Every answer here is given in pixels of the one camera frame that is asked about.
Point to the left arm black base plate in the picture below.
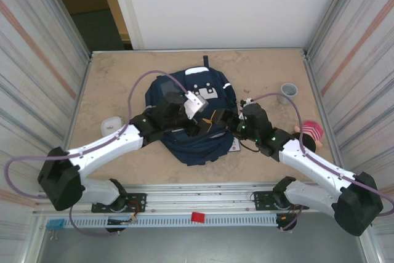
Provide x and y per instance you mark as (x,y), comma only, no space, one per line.
(138,198)

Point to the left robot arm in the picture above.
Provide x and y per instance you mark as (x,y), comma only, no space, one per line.
(104,149)

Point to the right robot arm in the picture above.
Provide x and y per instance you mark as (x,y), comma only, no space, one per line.
(314,164)

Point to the aluminium rail frame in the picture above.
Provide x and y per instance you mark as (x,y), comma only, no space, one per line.
(200,196)

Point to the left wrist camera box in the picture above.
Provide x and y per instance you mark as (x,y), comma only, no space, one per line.
(195,106)

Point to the blue binder clip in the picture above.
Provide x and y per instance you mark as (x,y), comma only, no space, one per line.
(55,223)

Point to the grey plastic cup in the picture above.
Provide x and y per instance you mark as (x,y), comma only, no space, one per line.
(287,93)

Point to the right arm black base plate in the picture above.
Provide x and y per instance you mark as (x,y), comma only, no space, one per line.
(261,198)

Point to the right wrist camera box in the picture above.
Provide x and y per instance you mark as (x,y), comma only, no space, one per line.
(245,102)

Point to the white round container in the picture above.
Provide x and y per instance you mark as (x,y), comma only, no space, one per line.
(110,125)

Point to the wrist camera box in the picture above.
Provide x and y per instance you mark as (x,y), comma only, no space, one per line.
(245,102)
(195,106)

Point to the black and white card pack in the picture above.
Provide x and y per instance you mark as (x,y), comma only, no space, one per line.
(235,147)

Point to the navy blue backpack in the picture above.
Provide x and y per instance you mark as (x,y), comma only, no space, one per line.
(197,149)

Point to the red square tag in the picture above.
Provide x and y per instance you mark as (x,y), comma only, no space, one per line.
(198,217)

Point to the doll with pink hat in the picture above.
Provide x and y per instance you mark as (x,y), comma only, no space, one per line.
(312,129)

